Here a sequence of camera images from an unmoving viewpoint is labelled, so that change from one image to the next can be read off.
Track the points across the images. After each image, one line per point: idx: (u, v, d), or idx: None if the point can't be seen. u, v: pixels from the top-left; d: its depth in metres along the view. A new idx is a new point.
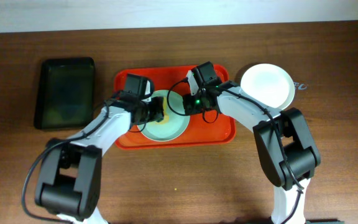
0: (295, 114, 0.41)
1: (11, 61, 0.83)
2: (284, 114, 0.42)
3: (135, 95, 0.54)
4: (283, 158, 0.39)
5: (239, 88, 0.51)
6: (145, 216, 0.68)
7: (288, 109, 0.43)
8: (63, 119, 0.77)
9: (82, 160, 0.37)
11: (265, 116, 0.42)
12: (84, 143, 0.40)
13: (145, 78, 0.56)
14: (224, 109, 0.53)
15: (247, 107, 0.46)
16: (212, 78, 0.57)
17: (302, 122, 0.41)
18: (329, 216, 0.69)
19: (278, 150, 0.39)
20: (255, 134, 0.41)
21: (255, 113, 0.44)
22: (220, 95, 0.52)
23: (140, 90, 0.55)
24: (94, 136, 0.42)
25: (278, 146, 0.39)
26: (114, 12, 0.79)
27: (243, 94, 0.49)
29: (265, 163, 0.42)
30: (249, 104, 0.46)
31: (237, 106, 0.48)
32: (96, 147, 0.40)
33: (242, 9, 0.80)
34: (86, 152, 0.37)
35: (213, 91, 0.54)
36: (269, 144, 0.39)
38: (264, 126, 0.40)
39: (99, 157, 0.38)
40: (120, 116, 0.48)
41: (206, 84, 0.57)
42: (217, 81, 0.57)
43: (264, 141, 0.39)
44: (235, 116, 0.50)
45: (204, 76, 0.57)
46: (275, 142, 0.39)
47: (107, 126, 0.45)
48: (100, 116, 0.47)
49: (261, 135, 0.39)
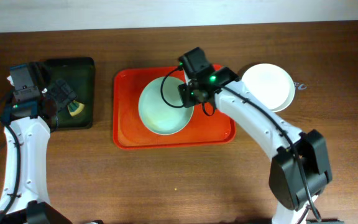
0: (318, 138, 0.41)
1: (10, 60, 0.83)
2: (304, 138, 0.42)
3: (33, 89, 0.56)
4: (301, 186, 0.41)
5: (242, 88, 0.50)
6: (145, 215, 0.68)
7: (310, 132, 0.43)
8: (63, 119, 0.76)
9: (33, 217, 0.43)
11: (282, 139, 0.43)
12: (21, 204, 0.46)
13: (30, 66, 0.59)
14: (224, 109, 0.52)
15: (258, 121, 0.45)
16: (204, 65, 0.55)
17: (324, 146, 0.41)
18: (329, 216, 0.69)
19: (297, 178, 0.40)
20: (274, 162, 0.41)
21: (271, 132, 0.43)
22: (219, 93, 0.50)
23: (33, 81, 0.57)
24: (23, 183, 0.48)
25: (298, 174, 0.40)
26: (114, 12, 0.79)
27: (243, 94, 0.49)
29: (277, 187, 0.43)
30: (261, 118, 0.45)
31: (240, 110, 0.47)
32: (33, 200, 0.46)
33: (241, 9, 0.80)
34: (30, 213, 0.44)
35: (211, 82, 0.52)
36: (289, 173, 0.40)
38: (285, 157, 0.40)
39: (46, 209, 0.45)
40: (32, 126, 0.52)
41: (197, 73, 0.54)
42: (208, 68, 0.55)
43: (285, 172, 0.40)
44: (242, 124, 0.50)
45: (193, 65, 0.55)
46: (295, 172, 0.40)
47: (27, 160, 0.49)
48: (12, 149, 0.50)
49: (283, 168, 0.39)
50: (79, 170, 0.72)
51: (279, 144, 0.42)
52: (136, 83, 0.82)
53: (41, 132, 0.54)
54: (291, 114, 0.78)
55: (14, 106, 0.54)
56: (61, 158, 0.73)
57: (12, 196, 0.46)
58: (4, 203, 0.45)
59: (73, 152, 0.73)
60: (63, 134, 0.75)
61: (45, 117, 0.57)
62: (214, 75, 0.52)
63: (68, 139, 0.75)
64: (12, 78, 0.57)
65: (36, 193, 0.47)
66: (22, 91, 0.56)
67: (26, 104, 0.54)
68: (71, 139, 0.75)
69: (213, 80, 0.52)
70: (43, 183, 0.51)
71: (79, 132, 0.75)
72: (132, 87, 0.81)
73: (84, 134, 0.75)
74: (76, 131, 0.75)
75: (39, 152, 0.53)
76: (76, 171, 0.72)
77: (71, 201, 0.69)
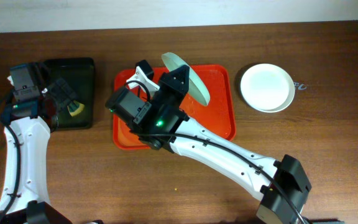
0: (293, 165, 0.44)
1: (10, 60, 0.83)
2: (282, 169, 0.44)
3: (34, 90, 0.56)
4: (294, 214, 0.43)
5: (195, 127, 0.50)
6: (145, 215, 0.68)
7: (283, 159, 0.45)
8: (63, 119, 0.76)
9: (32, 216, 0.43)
11: (261, 176, 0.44)
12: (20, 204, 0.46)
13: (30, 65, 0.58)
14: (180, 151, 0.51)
15: (232, 163, 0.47)
16: (141, 107, 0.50)
17: (299, 170, 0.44)
18: (329, 216, 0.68)
19: (288, 210, 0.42)
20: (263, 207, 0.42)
21: (249, 172, 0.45)
22: (173, 140, 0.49)
23: (33, 81, 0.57)
24: (23, 184, 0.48)
25: (288, 207, 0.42)
26: (114, 12, 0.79)
27: (199, 135, 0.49)
29: (268, 219, 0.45)
30: (234, 159, 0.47)
31: (206, 154, 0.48)
32: (33, 200, 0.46)
33: (241, 9, 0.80)
34: (30, 212, 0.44)
35: (158, 129, 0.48)
36: (281, 211, 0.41)
38: (271, 198, 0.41)
39: (46, 209, 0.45)
40: (32, 127, 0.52)
41: (137, 120, 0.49)
42: (146, 107, 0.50)
43: (278, 213, 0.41)
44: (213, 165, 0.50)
45: (130, 109, 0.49)
46: (284, 206, 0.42)
47: (26, 161, 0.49)
48: (12, 150, 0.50)
49: (273, 211, 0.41)
50: (79, 170, 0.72)
51: (261, 183, 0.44)
52: None
53: (41, 132, 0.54)
54: (291, 114, 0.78)
55: (14, 106, 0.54)
56: (62, 158, 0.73)
57: (12, 196, 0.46)
58: (4, 204, 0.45)
59: (73, 152, 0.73)
60: (63, 134, 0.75)
61: (45, 117, 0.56)
62: (158, 120, 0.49)
63: (69, 139, 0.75)
64: (12, 78, 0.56)
65: (35, 193, 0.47)
66: (22, 91, 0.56)
67: (26, 104, 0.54)
68: (71, 139, 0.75)
69: (160, 126, 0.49)
70: (44, 183, 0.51)
71: (79, 132, 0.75)
72: None
73: (84, 134, 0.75)
74: (76, 131, 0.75)
75: (39, 152, 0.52)
76: (75, 171, 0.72)
77: (71, 201, 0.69)
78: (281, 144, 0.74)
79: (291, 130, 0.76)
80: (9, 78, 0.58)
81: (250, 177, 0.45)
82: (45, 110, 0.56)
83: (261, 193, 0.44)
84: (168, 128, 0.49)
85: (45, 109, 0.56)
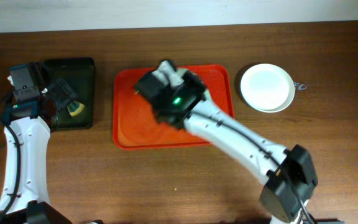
0: (302, 155, 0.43)
1: (10, 60, 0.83)
2: (291, 157, 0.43)
3: (34, 89, 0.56)
4: (295, 201, 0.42)
5: (212, 109, 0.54)
6: (145, 215, 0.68)
7: (293, 148, 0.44)
8: (63, 119, 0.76)
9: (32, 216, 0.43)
11: (269, 161, 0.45)
12: (20, 205, 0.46)
13: (30, 65, 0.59)
14: (194, 130, 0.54)
15: (242, 145, 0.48)
16: (159, 87, 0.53)
17: (308, 160, 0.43)
18: (329, 216, 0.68)
19: (291, 197, 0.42)
20: (266, 190, 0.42)
21: (257, 155, 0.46)
22: (189, 118, 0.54)
23: (33, 81, 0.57)
24: (23, 184, 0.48)
25: (291, 194, 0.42)
26: (114, 12, 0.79)
27: (214, 116, 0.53)
29: (270, 207, 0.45)
30: (244, 143, 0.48)
31: (217, 135, 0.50)
32: (34, 201, 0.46)
33: (241, 9, 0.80)
34: (30, 212, 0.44)
35: (175, 106, 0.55)
36: (284, 196, 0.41)
38: (277, 182, 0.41)
39: (47, 209, 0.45)
40: (32, 127, 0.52)
41: (153, 98, 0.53)
42: (161, 88, 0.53)
43: (281, 198, 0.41)
44: (222, 147, 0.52)
45: (146, 91, 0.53)
46: (288, 193, 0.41)
47: (27, 162, 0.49)
48: (12, 150, 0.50)
49: (276, 195, 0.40)
50: (79, 170, 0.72)
51: (268, 167, 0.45)
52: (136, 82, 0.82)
53: (41, 132, 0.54)
54: (291, 114, 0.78)
55: (14, 106, 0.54)
56: (62, 158, 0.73)
57: (12, 196, 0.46)
58: (4, 204, 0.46)
59: (73, 152, 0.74)
60: (63, 134, 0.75)
61: (45, 116, 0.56)
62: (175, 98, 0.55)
63: (69, 139, 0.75)
64: (12, 78, 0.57)
65: (36, 194, 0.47)
66: (22, 91, 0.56)
67: (26, 104, 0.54)
68: (71, 139, 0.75)
69: (178, 104, 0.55)
70: (44, 183, 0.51)
71: (79, 132, 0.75)
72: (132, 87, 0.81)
73: (84, 134, 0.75)
74: (76, 131, 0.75)
75: (39, 152, 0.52)
76: (76, 171, 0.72)
77: (71, 201, 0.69)
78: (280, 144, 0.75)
79: (291, 130, 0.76)
80: (10, 78, 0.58)
81: (258, 160, 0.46)
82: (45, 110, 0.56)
83: (266, 176, 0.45)
84: (184, 107, 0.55)
85: (45, 109, 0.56)
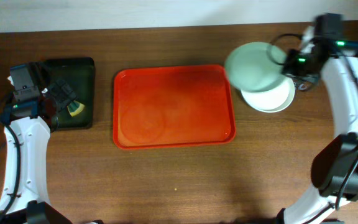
0: None
1: (10, 60, 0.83)
2: None
3: (34, 89, 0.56)
4: (344, 174, 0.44)
5: None
6: (145, 215, 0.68)
7: None
8: (63, 119, 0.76)
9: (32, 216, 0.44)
11: None
12: (20, 205, 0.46)
13: (30, 65, 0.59)
14: (327, 73, 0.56)
15: (354, 105, 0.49)
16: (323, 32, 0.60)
17: None
18: (329, 216, 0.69)
19: (345, 163, 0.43)
20: (339, 139, 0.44)
21: (356, 119, 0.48)
22: (335, 60, 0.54)
23: (33, 81, 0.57)
24: (23, 184, 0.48)
25: (350, 162, 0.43)
26: (114, 12, 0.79)
27: None
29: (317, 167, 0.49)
30: (357, 105, 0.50)
31: (346, 89, 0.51)
32: (33, 200, 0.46)
33: (242, 9, 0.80)
34: (30, 212, 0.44)
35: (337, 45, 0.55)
36: (344, 155, 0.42)
38: (353, 140, 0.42)
39: (47, 209, 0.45)
40: (32, 127, 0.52)
41: (314, 39, 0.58)
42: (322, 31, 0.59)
43: (341, 151, 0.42)
44: (334, 106, 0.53)
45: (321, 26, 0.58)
46: (348, 158, 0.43)
47: (27, 162, 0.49)
48: (12, 150, 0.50)
49: (342, 147, 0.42)
50: (79, 170, 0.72)
51: (353, 129, 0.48)
52: (136, 82, 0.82)
53: (41, 133, 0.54)
54: (291, 114, 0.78)
55: (14, 106, 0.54)
56: (62, 158, 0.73)
57: (12, 196, 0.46)
58: (3, 204, 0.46)
59: (73, 152, 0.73)
60: (63, 134, 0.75)
61: (45, 116, 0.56)
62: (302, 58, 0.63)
63: (69, 139, 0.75)
64: (12, 78, 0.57)
65: (35, 194, 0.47)
66: (22, 91, 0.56)
67: (26, 104, 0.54)
68: (71, 139, 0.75)
69: (341, 45, 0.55)
70: (44, 183, 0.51)
71: (79, 132, 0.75)
72: (132, 87, 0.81)
73: (84, 134, 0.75)
74: (76, 131, 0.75)
75: (39, 152, 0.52)
76: (76, 171, 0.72)
77: (71, 201, 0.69)
78: (280, 145, 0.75)
79: (291, 130, 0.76)
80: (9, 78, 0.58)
81: (352, 124, 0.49)
82: (45, 110, 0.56)
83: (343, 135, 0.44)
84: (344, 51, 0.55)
85: (45, 109, 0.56)
